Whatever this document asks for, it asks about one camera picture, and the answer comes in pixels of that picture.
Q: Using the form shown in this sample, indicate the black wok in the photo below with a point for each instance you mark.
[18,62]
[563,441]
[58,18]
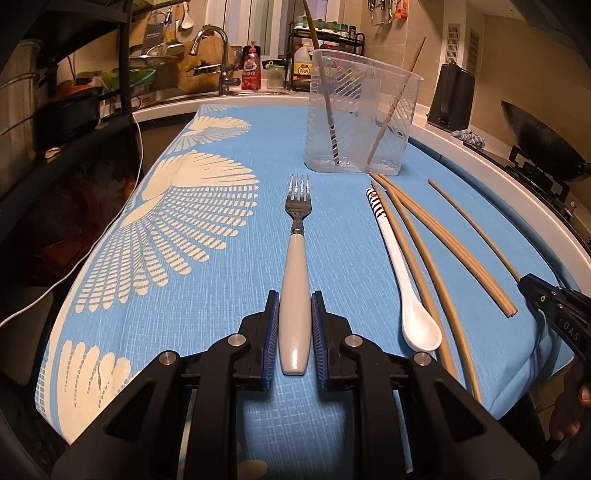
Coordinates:
[540,138]

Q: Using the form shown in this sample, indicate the person's right hand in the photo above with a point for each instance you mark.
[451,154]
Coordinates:
[572,406]

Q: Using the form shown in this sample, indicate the white hanging ladle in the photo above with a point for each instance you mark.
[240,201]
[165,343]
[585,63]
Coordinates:
[185,21]

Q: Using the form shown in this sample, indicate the stainless steel sink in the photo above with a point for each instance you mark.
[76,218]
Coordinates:
[194,94]

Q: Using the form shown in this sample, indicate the blue printed table cloth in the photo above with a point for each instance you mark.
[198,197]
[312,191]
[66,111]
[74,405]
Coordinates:
[346,230]

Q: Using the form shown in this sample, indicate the glass jar with green lid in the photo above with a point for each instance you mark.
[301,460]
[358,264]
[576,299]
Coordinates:
[275,76]

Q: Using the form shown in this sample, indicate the black gas stove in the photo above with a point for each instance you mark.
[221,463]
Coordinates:
[540,180]

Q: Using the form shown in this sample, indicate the clear plastic utensil container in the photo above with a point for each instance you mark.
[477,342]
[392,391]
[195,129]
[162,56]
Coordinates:
[318,115]

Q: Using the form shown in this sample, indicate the metal strainer bowl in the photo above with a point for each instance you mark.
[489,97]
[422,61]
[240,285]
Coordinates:
[152,57]

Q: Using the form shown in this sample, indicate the window with white frame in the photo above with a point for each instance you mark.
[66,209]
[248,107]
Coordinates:
[265,27]

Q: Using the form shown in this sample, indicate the black pot with orange lid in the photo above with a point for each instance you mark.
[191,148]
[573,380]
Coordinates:
[69,113]

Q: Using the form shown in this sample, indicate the green plastic bowl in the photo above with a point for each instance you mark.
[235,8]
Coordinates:
[134,76]

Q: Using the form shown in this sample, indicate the tan wooden chopstick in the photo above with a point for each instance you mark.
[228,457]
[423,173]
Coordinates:
[450,361]
[461,253]
[383,127]
[485,236]
[455,323]

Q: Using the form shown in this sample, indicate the hanging kitchen scissors and tools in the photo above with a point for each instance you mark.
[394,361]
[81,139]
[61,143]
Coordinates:
[381,11]

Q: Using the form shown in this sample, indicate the grey dish rag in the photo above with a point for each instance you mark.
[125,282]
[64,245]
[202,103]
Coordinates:
[470,138]

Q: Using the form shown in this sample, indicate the wide wall vent grille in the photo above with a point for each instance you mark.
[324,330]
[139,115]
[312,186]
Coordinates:
[474,50]

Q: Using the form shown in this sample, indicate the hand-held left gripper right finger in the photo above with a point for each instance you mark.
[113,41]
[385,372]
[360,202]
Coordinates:
[318,341]

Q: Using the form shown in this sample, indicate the wooden cutting board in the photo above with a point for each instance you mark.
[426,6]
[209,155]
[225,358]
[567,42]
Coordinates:
[189,74]

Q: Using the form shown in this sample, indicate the row of green-lid spice jars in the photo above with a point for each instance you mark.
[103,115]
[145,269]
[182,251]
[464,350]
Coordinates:
[341,28]

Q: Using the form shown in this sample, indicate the orange hanging peeler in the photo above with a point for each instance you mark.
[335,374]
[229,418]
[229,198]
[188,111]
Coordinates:
[400,9]

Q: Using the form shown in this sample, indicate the large yellow-label oil bottle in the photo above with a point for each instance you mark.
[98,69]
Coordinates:
[304,64]

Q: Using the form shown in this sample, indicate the black electric kettle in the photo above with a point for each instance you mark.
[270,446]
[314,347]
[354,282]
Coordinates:
[450,97]

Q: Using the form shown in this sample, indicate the black shelving rack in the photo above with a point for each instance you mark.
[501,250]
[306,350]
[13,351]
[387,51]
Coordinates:
[122,55]

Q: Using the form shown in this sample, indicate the dark brown striped chopstick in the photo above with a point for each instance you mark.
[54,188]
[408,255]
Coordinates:
[333,138]

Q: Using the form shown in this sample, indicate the metal grater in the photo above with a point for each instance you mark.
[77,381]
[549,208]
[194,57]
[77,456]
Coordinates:
[153,32]

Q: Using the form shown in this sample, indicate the narrow wall vent grille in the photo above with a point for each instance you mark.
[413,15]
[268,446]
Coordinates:
[452,44]

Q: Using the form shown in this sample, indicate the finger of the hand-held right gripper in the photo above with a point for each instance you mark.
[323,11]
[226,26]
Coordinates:
[535,288]

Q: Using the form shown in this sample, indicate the chrome kitchen faucet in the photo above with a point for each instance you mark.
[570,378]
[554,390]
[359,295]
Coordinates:
[224,64]

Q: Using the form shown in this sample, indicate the red dish soap bottle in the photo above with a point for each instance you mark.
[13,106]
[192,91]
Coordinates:
[252,69]

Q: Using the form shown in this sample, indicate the black spice rack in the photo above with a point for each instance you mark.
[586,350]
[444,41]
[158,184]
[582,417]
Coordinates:
[288,55]

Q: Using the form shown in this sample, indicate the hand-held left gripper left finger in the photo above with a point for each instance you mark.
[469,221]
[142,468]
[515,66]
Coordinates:
[272,341]

